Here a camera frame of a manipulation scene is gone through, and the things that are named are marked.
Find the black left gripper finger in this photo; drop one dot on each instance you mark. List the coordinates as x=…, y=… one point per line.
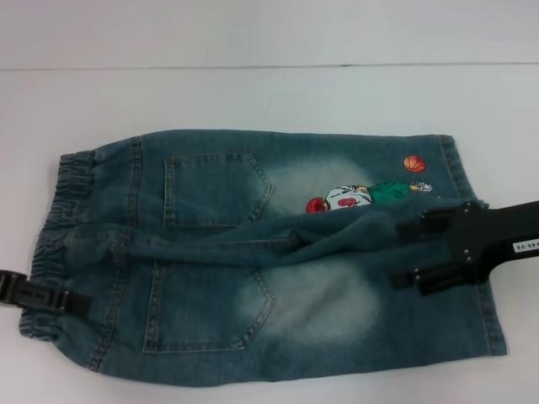
x=54, y=299
x=12, y=285

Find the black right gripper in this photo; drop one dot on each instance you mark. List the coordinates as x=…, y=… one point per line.
x=492, y=240

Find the blue denim shorts with cartoon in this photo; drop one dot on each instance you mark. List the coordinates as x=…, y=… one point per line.
x=210, y=294

